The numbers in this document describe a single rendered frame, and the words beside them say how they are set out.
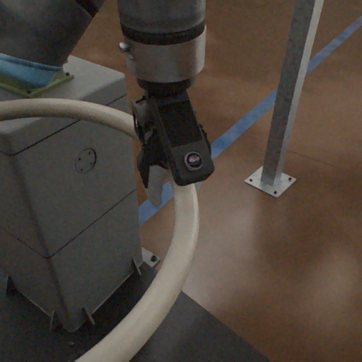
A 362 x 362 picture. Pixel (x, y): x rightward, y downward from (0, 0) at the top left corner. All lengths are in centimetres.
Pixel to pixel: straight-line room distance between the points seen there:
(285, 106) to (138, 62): 141
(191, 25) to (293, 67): 133
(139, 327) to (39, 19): 33
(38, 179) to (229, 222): 105
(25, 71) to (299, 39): 134
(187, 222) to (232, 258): 124
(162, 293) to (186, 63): 24
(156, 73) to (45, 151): 61
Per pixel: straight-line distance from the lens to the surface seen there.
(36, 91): 103
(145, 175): 50
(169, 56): 40
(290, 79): 173
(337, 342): 156
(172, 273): 39
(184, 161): 41
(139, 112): 49
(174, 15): 39
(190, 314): 148
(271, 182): 202
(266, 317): 153
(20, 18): 46
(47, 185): 103
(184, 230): 42
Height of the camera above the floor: 129
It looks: 40 degrees down
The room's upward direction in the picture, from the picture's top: straight up
